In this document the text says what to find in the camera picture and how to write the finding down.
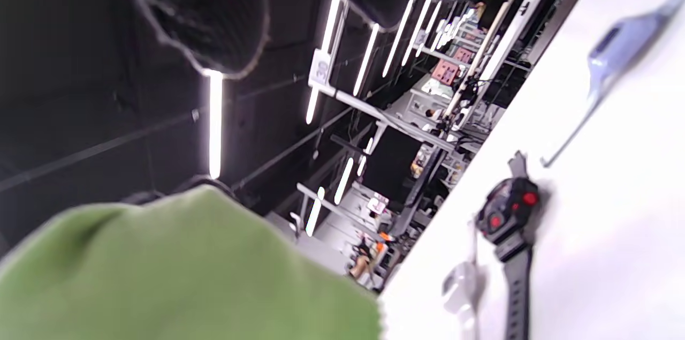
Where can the black monitor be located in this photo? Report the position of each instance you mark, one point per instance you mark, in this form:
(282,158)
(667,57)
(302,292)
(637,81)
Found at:
(390,166)

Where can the black red watch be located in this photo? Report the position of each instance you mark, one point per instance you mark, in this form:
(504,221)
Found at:
(508,211)

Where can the green microfibre cloth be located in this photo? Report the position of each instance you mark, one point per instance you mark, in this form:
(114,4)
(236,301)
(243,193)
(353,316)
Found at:
(160,276)

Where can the light blue watch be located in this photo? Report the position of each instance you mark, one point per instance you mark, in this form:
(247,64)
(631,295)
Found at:
(615,51)

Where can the white watch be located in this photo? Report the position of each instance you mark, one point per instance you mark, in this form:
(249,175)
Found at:
(460,286)

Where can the long ceiling light strip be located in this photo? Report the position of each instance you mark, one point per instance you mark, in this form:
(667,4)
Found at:
(215,126)

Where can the person's right hand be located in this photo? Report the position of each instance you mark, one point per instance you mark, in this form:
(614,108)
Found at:
(214,8)

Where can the row of ceiling light strips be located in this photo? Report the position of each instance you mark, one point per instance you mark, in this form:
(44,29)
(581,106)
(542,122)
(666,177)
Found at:
(326,40)

